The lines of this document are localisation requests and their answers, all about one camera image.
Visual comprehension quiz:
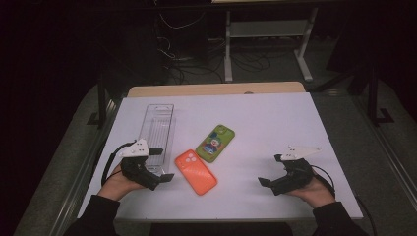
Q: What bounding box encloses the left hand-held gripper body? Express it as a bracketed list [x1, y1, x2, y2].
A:
[118, 138, 162, 192]

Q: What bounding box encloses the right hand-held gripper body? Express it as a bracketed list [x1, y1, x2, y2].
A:
[269, 145, 323, 197]

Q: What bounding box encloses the clear plastic tray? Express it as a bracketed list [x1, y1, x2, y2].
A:
[137, 103, 177, 177]

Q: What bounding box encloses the orange phone case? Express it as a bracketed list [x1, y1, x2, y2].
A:
[173, 148, 218, 197]

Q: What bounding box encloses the green cartoon phone case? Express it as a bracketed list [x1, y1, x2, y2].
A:
[195, 124, 236, 164]

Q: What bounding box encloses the person's left hand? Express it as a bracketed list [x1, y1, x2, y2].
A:
[97, 163, 146, 202]

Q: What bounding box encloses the person's right hand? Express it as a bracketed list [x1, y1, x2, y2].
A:
[284, 177, 336, 209]

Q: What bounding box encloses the white table board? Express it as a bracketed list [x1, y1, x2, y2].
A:
[77, 91, 364, 221]

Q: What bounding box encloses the black metal stand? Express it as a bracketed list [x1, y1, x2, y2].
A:
[366, 63, 395, 128]
[86, 73, 116, 130]

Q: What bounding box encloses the light wooden table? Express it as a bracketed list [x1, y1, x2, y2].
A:
[127, 81, 307, 98]

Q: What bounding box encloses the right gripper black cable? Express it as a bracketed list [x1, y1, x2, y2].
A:
[310, 164, 378, 236]

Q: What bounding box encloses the tangle of floor cables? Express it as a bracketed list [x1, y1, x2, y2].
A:
[153, 11, 296, 85]

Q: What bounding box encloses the white metal desk frame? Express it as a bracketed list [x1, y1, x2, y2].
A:
[223, 7, 320, 83]

